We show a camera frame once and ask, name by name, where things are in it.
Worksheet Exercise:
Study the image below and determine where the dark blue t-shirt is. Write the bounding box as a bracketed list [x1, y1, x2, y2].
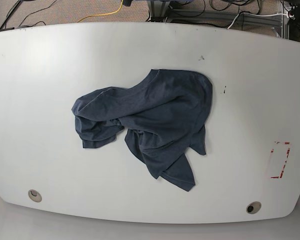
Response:
[72, 69, 213, 191]

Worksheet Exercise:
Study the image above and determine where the table cable grommet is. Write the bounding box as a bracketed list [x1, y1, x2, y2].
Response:
[246, 201, 262, 215]
[28, 189, 42, 203]

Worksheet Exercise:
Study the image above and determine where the yellow cable on floor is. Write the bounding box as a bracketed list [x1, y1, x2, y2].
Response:
[77, 0, 123, 24]

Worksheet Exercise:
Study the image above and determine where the black cable left floor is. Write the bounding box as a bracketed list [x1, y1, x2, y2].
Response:
[0, 0, 59, 30]

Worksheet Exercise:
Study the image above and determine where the white cable on floor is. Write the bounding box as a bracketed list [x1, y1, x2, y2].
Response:
[226, 12, 288, 30]

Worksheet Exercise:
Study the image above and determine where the right table cable grommet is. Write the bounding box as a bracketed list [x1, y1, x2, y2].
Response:
[246, 201, 262, 215]

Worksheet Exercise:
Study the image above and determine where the aluminium frame rail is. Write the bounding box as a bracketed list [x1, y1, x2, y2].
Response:
[147, 0, 288, 28]

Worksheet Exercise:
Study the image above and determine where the red tape rectangle marking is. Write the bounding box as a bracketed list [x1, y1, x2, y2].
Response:
[267, 141, 291, 179]

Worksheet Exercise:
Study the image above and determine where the left table cable grommet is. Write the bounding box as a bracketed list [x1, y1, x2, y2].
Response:
[28, 189, 42, 203]

